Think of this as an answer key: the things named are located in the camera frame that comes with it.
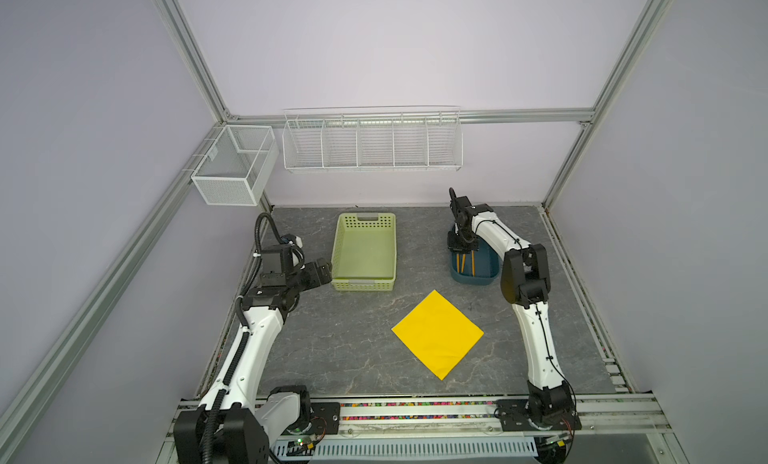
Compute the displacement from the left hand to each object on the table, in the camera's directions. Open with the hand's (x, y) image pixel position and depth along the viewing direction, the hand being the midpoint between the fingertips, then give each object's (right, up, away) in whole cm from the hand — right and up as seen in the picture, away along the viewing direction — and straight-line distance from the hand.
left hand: (318, 270), depth 82 cm
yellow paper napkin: (+34, -20, +7) cm, 40 cm away
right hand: (+44, +4, +25) cm, 51 cm away
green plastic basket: (+10, +4, +24) cm, 26 cm away
